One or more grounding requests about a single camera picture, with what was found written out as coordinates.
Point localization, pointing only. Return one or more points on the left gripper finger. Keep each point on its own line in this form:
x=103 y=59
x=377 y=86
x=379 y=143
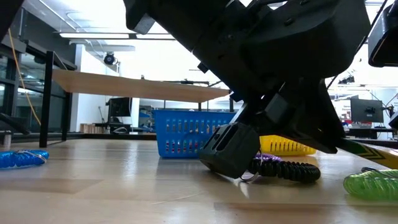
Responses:
x=317 y=124

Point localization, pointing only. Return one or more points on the purple coil wristband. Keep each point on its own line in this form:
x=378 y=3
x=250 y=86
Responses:
x=270 y=156

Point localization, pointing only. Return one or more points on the Crayola crayon box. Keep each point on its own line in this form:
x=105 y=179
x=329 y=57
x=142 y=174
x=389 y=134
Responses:
x=379 y=155

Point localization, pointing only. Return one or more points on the green coil wristband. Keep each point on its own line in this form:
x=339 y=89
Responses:
x=370 y=186

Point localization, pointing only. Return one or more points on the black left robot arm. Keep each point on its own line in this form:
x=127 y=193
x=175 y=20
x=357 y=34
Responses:
x=186 y=25

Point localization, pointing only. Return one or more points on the black monitor on arm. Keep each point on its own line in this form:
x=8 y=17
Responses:
x=367 y=110

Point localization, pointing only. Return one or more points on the yellow plastic basket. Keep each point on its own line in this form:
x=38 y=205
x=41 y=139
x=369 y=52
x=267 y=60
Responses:
x=286 y=146

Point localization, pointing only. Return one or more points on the blue plastic basket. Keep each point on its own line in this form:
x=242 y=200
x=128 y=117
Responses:
x=174 y=149

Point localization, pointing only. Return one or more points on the wooden shelf riser black legs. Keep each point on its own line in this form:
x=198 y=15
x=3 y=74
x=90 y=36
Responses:
x=124 y=87

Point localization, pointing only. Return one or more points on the black computer monitor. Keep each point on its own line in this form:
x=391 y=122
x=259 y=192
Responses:
x=119 y=107

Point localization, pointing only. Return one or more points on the black round ceiling spotlight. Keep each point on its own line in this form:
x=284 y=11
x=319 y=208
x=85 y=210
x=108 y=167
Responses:
x=109 y=59

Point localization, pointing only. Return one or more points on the long ceiling light strip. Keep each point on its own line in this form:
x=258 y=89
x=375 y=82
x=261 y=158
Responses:
x=93 y=35

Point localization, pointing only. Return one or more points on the stack of wooden blocks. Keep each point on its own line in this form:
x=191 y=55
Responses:
x=93 y=128

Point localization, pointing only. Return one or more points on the short grey post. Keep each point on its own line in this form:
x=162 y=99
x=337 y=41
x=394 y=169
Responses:
x=7 y=140

